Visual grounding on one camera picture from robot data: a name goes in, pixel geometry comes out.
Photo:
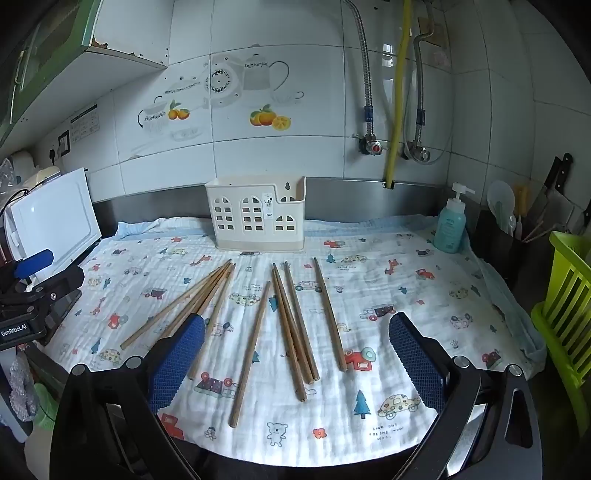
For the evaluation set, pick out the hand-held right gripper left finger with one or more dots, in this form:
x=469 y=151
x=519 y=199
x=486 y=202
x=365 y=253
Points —
x=178 y=364

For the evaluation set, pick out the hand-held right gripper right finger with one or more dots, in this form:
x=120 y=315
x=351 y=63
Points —
x=418 y=360

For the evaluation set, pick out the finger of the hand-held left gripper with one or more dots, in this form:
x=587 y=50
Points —
x=34 y=261
x=64 y=279

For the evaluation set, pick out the brown wooden chopstick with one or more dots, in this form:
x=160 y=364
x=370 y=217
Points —
x=196 y=297
x=251 y=353
x=214 y=288
x=301 y=344
x=217 y=309
x=288 y=330
x=300 y=314
x=175 y=304
x=330 y=314

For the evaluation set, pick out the cream plastic chopstick holder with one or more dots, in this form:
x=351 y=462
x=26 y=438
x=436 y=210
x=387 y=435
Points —
x=254 y=189

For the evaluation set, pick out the white printed muslin cloth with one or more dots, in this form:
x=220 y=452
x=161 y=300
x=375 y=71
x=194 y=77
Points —
x=392 y=277

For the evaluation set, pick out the teal soap pump bottle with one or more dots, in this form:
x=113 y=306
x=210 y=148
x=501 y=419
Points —
x=450 y=230

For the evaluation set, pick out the black utensil holder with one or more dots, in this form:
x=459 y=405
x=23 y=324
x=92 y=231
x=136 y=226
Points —
x=494 y=249

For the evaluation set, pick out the green plastic dish rack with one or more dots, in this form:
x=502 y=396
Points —
x=561 y=277

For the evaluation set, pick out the white rice paddle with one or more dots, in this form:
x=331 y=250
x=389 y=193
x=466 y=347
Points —
x=501 y=196

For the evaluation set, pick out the metal water valve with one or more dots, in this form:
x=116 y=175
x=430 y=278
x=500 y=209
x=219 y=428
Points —
x=418 y=151

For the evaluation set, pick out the red knob water valve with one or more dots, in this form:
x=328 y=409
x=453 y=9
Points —
x=371 y=146

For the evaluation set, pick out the yellow gas pipe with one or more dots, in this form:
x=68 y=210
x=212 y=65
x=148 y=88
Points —
x=398 y=115

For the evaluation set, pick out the black wall socket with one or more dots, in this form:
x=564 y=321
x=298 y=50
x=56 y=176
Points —
x=63 y=141

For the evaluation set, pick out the wall label sticker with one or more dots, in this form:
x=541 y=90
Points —
x=85 y=122

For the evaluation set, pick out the green wall cabinet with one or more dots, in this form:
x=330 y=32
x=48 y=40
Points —
x=46 y=41

